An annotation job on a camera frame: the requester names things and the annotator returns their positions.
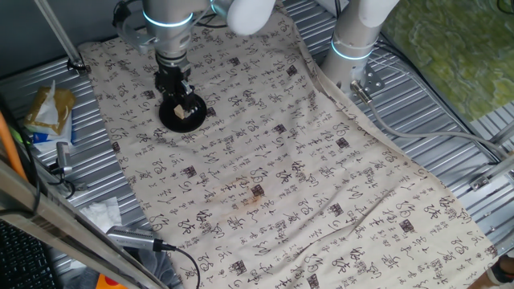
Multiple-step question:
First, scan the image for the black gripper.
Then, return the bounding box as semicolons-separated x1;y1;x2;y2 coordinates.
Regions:
154;54;202;120

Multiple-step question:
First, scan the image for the black round scale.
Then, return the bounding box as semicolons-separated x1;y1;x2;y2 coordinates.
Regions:
158;90;209;134

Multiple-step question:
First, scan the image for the beige calligraphy print tablecloth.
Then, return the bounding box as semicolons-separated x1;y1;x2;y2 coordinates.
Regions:
78;0;499;289

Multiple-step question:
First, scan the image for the crumpled white tissue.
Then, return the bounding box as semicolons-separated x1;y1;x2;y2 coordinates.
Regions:
79;196;124;234

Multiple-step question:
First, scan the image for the aluminium profile bar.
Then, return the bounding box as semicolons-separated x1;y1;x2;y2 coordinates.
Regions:
0;160;169;289

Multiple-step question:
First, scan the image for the orange pole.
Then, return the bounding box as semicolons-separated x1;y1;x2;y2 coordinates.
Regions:
0;110;27;181

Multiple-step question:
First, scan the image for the orange emergency stop button box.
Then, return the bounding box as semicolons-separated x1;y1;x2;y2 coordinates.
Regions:
95;273;129;289

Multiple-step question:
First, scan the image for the black keyboard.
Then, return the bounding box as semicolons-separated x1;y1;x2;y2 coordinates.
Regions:
0;218;61;289

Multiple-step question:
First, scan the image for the green patterned mat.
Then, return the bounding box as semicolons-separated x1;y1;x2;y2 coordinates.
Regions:
379;0;514;124

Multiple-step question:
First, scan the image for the person's sandalled foot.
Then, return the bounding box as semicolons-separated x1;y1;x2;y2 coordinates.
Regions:
467;253;514;289

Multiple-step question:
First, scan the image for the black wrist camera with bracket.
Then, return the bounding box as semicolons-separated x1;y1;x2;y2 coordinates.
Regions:
112;1;158;56

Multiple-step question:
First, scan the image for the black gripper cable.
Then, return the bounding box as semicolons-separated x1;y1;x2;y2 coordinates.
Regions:
191;10;230;30

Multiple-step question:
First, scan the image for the small camera on clamp stand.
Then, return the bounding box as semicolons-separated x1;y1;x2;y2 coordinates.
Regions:
50;140;88;192

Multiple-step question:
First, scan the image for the aluminium corner post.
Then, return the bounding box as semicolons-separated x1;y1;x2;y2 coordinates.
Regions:
34;0;90;73

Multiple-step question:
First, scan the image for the silver depth camera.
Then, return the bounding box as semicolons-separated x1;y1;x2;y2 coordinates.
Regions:
106;225;177;253

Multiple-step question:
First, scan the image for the black depth camera cable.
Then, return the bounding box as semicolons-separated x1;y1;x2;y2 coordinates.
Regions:
172;245;202;289

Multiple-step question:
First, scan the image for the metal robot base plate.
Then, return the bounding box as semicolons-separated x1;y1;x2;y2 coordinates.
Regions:
339;63;386;101

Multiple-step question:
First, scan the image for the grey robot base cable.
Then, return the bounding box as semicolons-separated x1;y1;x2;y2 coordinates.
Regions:
349;79;513;161

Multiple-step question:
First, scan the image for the small metal corner bracket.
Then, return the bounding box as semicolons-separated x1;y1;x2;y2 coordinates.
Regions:
468;174;492;193

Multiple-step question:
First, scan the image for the aluminium frame rail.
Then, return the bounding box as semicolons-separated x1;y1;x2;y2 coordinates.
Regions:
469;120;514;189

